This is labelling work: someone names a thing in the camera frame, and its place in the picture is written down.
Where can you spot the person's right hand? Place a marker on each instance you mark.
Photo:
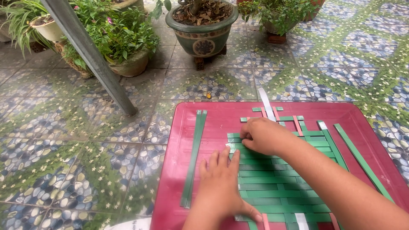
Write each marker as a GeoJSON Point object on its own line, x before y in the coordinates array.
{"type": "Point", "coordinates": [266, 135]}

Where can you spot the person's left hand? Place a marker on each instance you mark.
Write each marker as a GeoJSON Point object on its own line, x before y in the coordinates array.
{"type": "Point", "coordinates": [219, 191]}

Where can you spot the person's right fingers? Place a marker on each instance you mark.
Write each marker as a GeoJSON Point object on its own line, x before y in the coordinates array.
{"type": "Point", "coordinates": [247, 142]}

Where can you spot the woven green strip mat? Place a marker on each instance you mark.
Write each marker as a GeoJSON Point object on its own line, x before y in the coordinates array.
{"type": "Point", "coordinates": [271, 179]}

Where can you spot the pink plastic strip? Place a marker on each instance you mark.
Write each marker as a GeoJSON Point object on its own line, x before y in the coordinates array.
{"type": "Point", "coordinates": [264, 112]}
{"type": "Point", "coordinates": [297, 125]}
{"type": "Point", "coordinates": [276, 114]}
{"type": "Point", "coordinates": [265, 222]}

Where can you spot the white plastic strip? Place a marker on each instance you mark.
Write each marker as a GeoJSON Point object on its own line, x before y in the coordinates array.
{"type": "Point", "coordinates": [266, 103]}

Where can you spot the loose green plastic strip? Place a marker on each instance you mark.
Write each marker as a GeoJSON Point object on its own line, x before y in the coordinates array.
{"type": "Point", "coordinates": [191, 156]}
{"type": "Point", "coordinates": [196, 156]}

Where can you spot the green strip with white end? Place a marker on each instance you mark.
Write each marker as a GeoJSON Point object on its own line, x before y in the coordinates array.
{"type": "Point", "coordinates": [334, 148]}

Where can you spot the brick pot stand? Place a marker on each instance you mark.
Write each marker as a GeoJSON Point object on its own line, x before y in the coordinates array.
{"type": "Point", "coordinates": [199, 64]}
{"type": "Point", "coordinates": [223, 49]}

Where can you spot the red brick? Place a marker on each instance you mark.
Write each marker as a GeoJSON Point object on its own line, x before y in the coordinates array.
{"type": "Point", "coordinates": [276, 38]}

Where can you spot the green glazed ceramic pot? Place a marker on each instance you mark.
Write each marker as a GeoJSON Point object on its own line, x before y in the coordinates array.
{"type": "Point", "coordinates": [203, 41]}

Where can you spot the grey round plant pot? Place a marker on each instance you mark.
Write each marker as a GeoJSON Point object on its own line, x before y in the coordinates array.
{"type": "Point", "coordinates": [271, 28]}

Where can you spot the long loose green strip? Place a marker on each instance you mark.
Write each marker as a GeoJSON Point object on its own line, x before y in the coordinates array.
{"type": "Point", "coordinates": [362, 163]}

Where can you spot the leafy green bush plant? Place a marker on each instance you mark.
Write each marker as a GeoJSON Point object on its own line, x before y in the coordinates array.
{"type": "Point", "coordinates": [281, 14]}

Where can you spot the grey stone plant pot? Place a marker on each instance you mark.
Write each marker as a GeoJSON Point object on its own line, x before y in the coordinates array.
{"type": "Point", "coordinates": [132, 65]}

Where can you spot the white plastic bag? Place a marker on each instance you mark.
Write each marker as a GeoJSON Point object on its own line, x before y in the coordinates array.
{"type": "Point", "coordinates": [131, 225]}

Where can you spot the bonsai tree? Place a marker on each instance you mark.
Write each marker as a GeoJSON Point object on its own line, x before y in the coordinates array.
{"type": "Point", "coordinates": [195, 6]}

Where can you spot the terracotta plant pot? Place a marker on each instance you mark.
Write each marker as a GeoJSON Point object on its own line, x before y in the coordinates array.
{"type": "Point", "coordinates": [316, 6]}

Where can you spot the pink flowering green plant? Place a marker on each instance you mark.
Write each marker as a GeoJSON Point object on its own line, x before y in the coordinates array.
{"type": "Point", "coordinates": [118, 35]}

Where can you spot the grey metal pole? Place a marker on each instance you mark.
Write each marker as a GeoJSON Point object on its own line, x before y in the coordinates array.
{"type": "Point", "coordinates": [89, 54]}

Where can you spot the beige plant pot rim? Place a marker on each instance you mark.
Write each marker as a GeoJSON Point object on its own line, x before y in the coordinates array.
{"type": "Point", "coordinates": [131, 3]}

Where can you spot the brown carved plant pot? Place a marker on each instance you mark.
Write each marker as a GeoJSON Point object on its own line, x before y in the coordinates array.
{"type": "Point", "coordinates": [68, 60]}

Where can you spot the white plant pot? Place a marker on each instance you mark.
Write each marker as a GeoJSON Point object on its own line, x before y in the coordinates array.
{"type": "Point", "coordinates": [51, 30]}

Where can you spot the spider plant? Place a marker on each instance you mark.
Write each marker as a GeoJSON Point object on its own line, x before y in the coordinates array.
{"type": "Point", "coordinates": [19, 19]}

